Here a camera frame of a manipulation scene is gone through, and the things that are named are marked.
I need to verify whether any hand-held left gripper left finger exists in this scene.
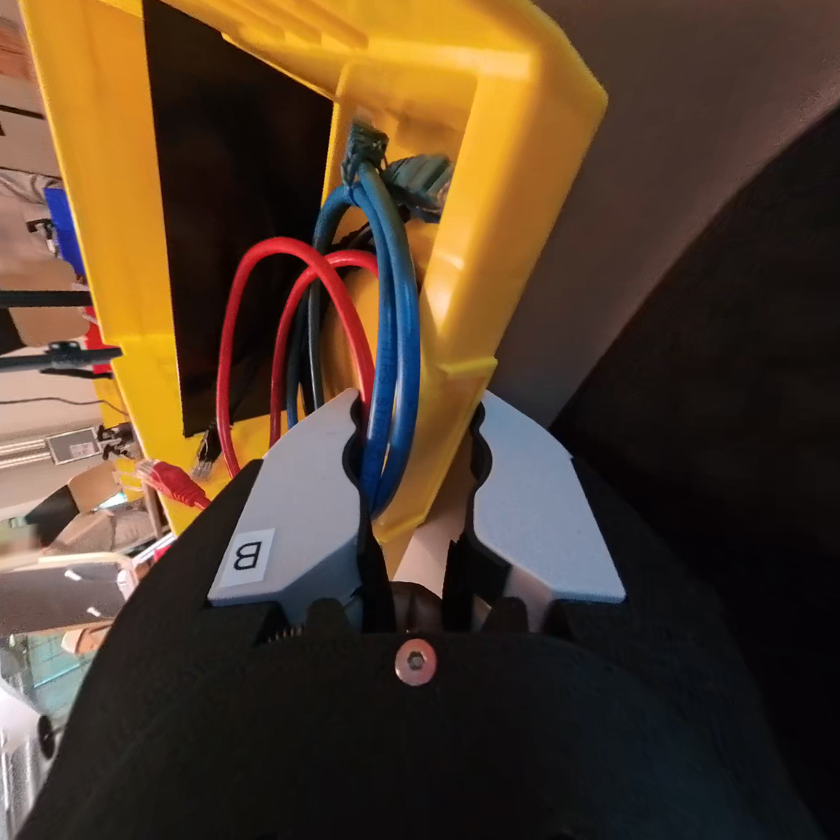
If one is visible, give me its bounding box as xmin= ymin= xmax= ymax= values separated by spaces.
xmin=208 ymin=387 xmax=396 ymax=632

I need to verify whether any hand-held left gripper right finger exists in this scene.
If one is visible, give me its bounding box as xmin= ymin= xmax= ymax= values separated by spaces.
xmin=445 ymin=391 xmax=627 ymax=632

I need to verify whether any red ethernet cable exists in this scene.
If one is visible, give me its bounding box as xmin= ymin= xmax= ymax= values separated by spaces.
xmin=134 ymin=237 xmax=382 ymax=512

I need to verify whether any blue ethernet cable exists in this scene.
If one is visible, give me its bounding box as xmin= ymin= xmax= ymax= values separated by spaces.
xmin=313 ymin=121 xmax=455 ymax=517

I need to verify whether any yellow plastic bin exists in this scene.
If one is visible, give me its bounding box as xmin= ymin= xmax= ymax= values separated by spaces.
xmin=16 ymin=0 xmax=609 ymax=547

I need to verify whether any blue plastic bin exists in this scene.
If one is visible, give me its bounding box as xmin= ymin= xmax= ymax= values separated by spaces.
xmin=42 ymin=185 xmax=88 ymax=278

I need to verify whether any black ethernet cable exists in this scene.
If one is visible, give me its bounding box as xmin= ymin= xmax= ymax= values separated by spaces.
xmin=192 ymin=222 xmax=372 ymax=481

